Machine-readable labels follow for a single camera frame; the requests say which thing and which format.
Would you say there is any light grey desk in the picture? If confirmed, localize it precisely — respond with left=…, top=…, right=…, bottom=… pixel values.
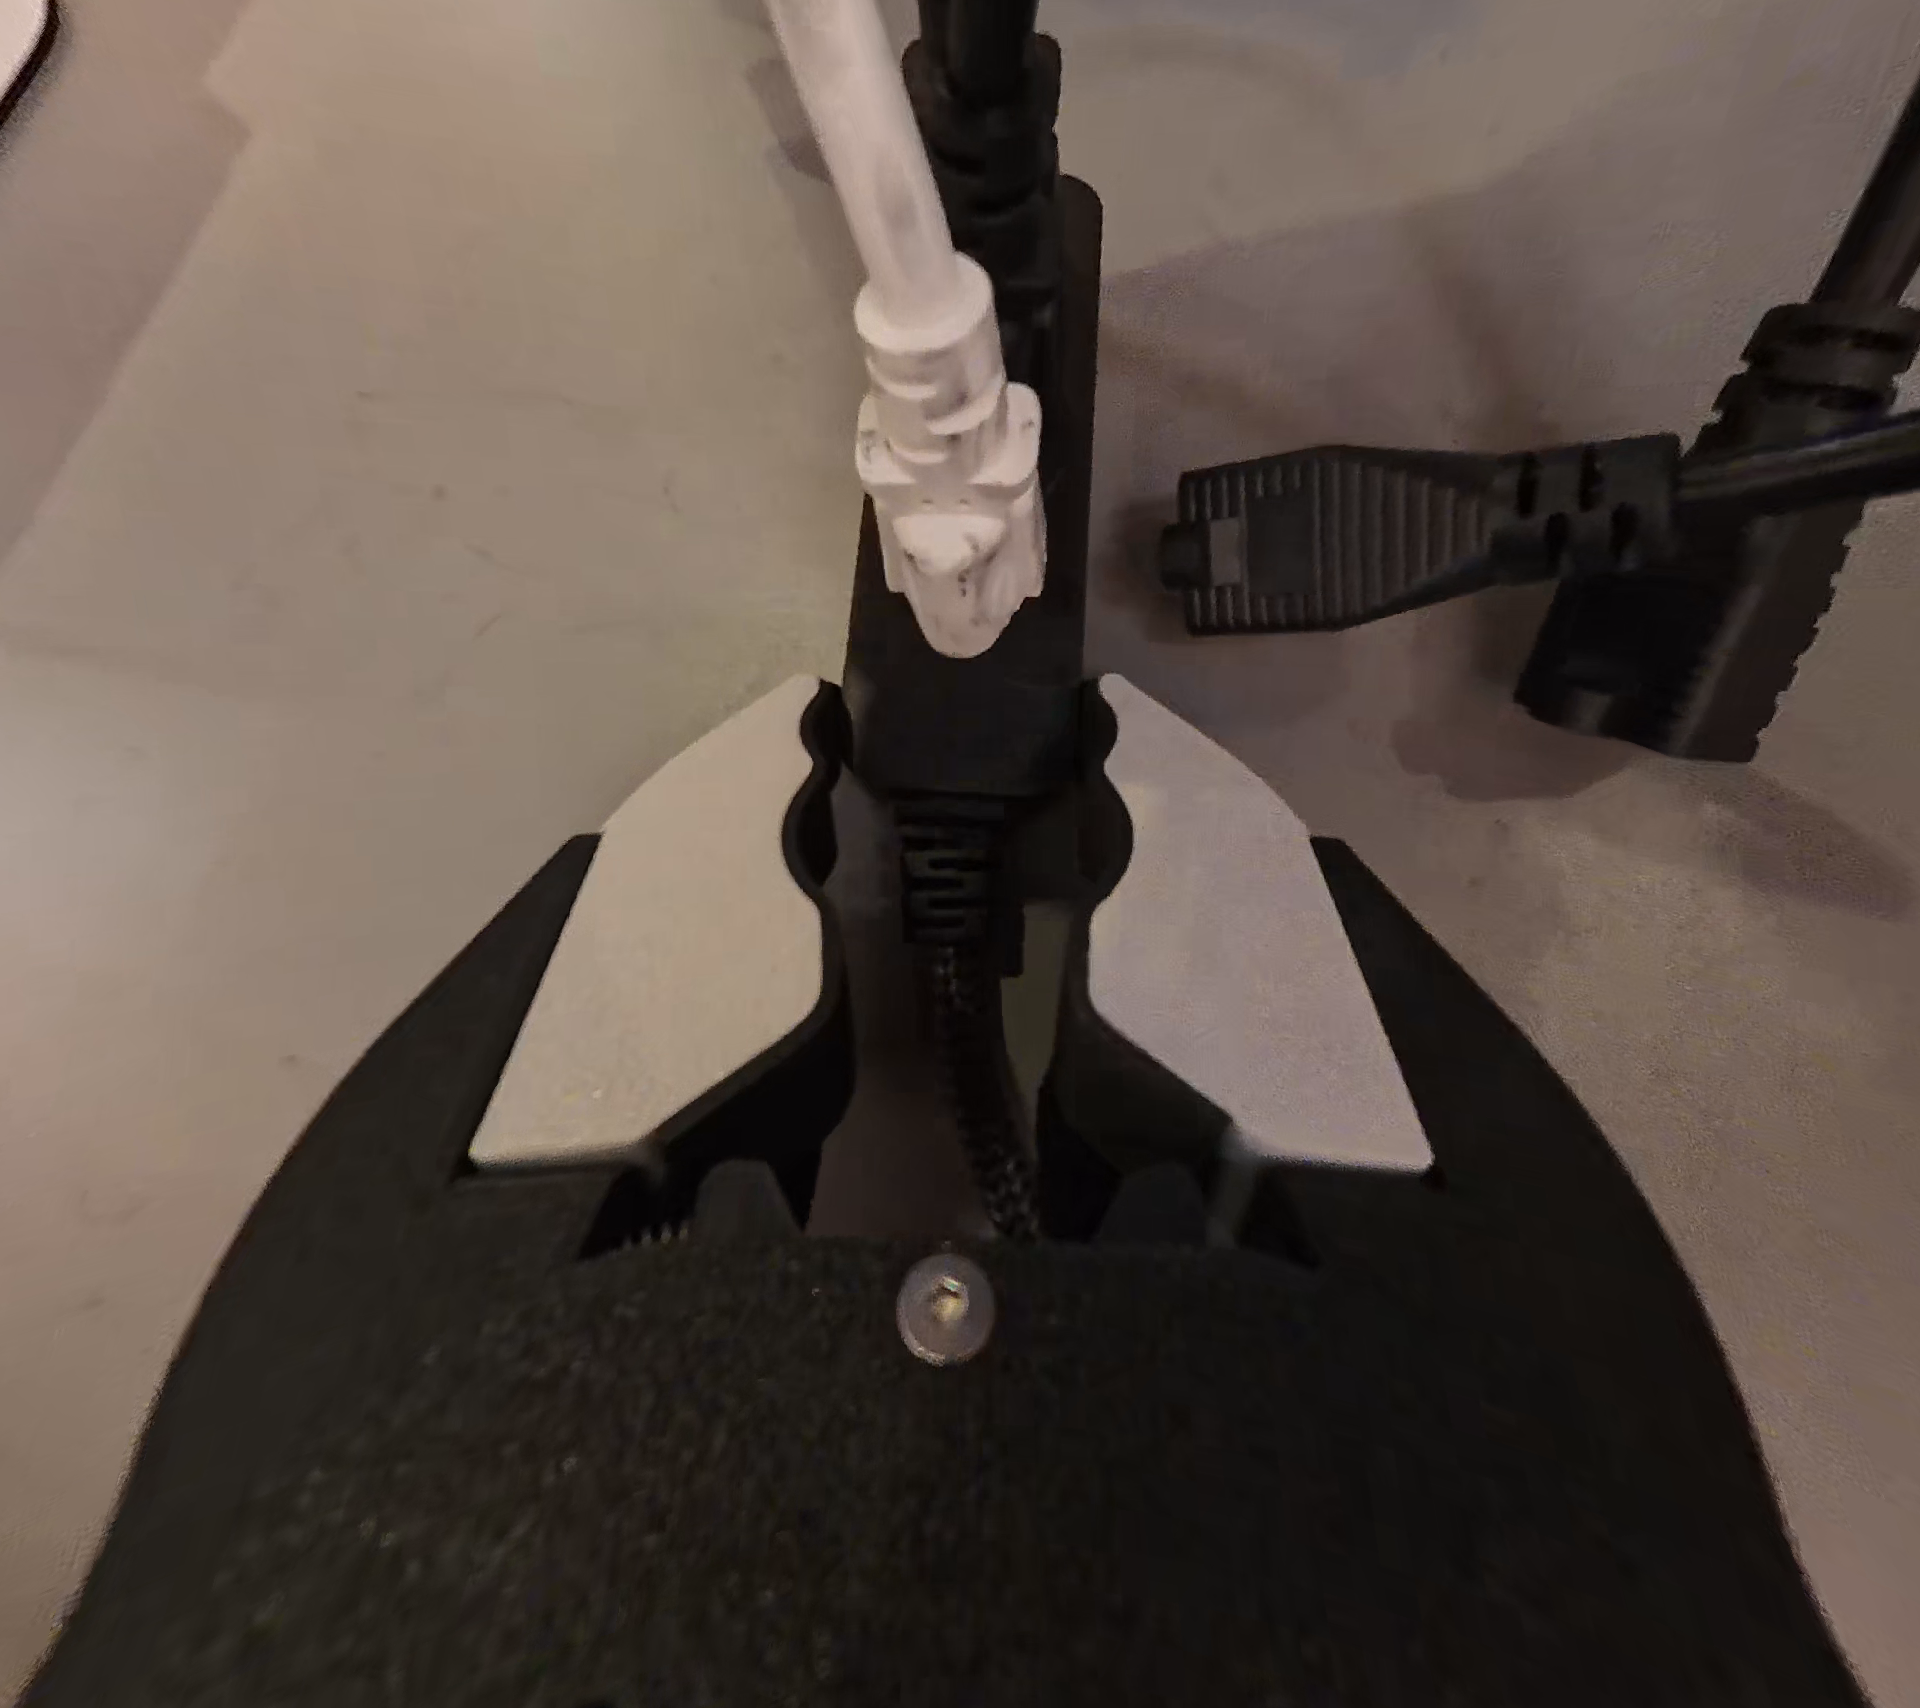
left=0, top=0, right=1920, bottom=1708

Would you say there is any black plug with braided cable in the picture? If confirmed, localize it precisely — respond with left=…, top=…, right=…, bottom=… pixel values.
left=834, top=169, right=1108, bottom=1251

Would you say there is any white cable with connector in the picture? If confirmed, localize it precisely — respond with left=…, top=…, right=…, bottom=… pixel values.
left=673, top=0, right=1048, bottom=659

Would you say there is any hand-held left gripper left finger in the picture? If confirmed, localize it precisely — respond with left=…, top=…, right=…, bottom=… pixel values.
left=463, top=671, right=860, bottom=1238

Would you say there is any white pad with black edge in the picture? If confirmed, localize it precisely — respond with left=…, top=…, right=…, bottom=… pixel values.
left=0, top=0, right=58, bottom=137

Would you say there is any black ribbed flat plug cable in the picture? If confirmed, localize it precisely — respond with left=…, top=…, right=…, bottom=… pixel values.
left=1161, top=405, right=1920, bottom=639

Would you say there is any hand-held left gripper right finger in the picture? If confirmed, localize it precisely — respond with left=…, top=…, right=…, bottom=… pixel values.
left=1041, top=669, right=1442, bottom=1248

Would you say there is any black angled plug cable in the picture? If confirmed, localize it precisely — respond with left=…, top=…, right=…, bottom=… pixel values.
left=1511, top=71, right=1920, bottom=765

